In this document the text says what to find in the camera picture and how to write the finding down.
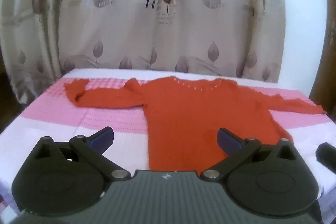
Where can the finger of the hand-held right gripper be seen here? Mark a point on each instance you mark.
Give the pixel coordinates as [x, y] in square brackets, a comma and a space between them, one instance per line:
[326, 154]

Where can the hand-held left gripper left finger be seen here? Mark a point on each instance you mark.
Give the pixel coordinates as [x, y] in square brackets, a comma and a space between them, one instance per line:
[101, 138]

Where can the pink and white checked bedsheet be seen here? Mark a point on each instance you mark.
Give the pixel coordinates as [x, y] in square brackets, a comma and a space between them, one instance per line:
[52, 113]

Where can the beige leaf print curtain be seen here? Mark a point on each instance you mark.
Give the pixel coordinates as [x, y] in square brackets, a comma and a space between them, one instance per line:
[126, 29]

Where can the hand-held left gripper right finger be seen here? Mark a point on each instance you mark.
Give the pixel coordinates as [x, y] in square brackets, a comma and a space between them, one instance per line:
[227, 139]

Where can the orange knit sweater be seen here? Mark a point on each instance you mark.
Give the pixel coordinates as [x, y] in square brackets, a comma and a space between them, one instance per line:
[183, 113]

